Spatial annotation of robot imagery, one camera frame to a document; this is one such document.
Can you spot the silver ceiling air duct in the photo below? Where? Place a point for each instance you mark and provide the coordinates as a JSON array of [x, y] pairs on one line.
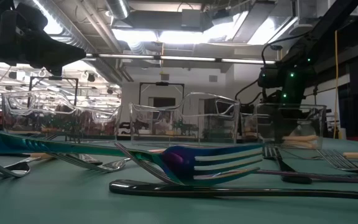
[[82, 34]]

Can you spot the iridescent rainbow fork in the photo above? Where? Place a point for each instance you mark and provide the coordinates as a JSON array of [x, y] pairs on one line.
[[141, 163], [182, 161]]

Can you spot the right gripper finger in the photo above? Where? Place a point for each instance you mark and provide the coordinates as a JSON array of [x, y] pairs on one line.
[[282, 133]]

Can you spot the clear plastic bin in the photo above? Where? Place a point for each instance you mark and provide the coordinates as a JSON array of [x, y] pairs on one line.
[[57, 102], [197, 99], [319, 124]]

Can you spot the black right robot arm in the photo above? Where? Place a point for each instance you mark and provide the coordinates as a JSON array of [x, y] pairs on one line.
[[322, 31]]

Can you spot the ceiling tube light strip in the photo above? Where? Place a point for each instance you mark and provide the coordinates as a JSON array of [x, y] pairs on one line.
[[185, 58]]

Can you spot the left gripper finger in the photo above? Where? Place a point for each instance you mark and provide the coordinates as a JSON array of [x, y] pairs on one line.
[[67, 56]]

